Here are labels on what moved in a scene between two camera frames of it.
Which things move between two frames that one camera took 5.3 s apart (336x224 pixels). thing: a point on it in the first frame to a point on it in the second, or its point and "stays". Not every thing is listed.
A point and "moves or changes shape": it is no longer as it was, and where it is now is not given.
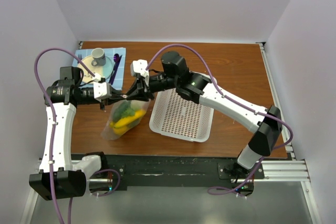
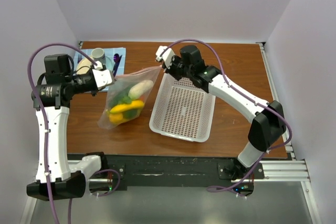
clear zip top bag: (125, 115) moves or changes shape
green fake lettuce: (125, 109) moves or changes shape
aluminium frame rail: (283, 171) stays
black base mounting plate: (179, 171) stays
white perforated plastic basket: (176, 116) stays
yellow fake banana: (119, 126) to (116, 113)
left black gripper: (113, 97) to (94, 92)
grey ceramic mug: (98, 57) stays
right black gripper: (142, 92) to (175, 59)
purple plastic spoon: (116, 59) stays
